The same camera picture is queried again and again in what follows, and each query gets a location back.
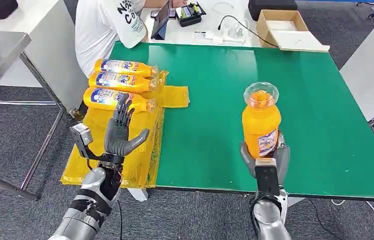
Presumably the person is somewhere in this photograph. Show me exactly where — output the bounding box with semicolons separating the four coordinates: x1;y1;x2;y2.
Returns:
69;0;187;122

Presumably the white desk with side panel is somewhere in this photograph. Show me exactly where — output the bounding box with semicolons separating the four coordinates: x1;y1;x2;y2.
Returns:
339;8;374;127
0;0;90;114

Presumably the green table mat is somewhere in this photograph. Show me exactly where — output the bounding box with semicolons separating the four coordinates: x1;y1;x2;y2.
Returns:
109;41;374;203

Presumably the orange drink bottle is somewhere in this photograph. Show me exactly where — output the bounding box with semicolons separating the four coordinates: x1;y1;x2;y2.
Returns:
241;81;282;160
83;87;157;114
93;58;159;79
88;71;159;95

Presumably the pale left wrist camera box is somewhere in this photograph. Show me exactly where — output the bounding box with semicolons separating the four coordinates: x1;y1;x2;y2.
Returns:
69;123;106;163

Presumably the tablet in blue cover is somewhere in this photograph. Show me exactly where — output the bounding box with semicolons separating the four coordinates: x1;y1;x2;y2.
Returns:
150;0;172;41

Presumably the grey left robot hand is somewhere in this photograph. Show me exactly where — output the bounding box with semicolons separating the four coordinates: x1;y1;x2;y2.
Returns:
104;93;150;157

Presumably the clear plastic packet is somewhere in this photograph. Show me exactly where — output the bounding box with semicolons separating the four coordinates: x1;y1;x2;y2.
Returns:
221;19;250;44

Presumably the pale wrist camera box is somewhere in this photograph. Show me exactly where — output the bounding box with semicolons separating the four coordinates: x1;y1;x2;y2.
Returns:
254;157;281;197
69;123;106;163

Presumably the black case with green contents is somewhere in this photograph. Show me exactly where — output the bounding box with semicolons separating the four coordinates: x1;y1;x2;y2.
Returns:
175;1;207;28

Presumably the white table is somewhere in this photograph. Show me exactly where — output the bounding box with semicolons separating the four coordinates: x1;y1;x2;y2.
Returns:
139;0;264;49

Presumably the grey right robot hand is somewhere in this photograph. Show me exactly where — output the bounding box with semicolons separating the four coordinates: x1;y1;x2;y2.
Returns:
239;132;291;187

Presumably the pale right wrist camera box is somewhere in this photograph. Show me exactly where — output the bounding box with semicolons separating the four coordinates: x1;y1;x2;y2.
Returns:
254;157;281;197

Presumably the yellow plastic sheet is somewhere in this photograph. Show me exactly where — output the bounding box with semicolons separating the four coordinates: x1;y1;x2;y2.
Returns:
59;69;190;190

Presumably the white table leg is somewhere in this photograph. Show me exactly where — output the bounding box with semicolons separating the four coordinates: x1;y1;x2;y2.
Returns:
127;188;149;203

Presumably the white cable loop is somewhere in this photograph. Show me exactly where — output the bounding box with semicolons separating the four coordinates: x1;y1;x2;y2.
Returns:
211;1;235;11

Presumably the open cardboard box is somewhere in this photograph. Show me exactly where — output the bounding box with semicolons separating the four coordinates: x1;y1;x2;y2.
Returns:
256;9;331;54

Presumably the dark phone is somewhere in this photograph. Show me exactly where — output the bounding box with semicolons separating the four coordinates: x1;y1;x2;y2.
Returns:
150;9;176;19

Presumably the black floor cable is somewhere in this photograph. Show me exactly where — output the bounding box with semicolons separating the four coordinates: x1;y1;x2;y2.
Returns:
309;198;336;240

